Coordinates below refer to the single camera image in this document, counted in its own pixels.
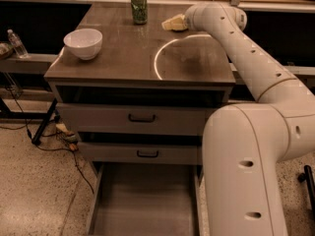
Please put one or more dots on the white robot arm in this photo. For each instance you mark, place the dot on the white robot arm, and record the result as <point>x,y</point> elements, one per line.
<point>242,143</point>

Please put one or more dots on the black metal stand leg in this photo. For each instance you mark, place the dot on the black metal stand leg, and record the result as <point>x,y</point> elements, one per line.
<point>36,138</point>

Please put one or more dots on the top grey drawer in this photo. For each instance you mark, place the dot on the top grey drawer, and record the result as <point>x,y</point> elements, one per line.
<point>127,119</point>

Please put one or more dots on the bottom open grey drawer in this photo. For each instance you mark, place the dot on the bottom open grey drawer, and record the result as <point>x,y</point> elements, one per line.
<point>137,199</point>

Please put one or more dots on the clear plastic water bottle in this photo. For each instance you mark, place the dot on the clear plastic water bottle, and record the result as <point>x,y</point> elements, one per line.
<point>17,44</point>

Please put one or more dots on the middle grey drawer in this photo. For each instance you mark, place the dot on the middle grey drawer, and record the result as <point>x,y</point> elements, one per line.
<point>141,153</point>

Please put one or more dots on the black chair base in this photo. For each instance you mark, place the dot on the black chair base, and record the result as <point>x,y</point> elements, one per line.
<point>307,176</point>

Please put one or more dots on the small dish on ledge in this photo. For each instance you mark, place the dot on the small dish on ledge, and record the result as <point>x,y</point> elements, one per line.
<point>6,50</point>

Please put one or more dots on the white bowl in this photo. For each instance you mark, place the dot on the white bowl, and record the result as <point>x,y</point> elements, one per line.
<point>84,43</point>

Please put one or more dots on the yellow sponge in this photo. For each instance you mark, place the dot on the yellow sponge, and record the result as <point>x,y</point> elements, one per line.
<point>176,23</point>

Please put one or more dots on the green soda can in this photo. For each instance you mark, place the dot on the green soda can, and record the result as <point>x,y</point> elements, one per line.
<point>139,11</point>

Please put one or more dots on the grey drawer cabinet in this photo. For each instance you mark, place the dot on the grey drawer cabinet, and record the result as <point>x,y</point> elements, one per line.
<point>143,66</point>

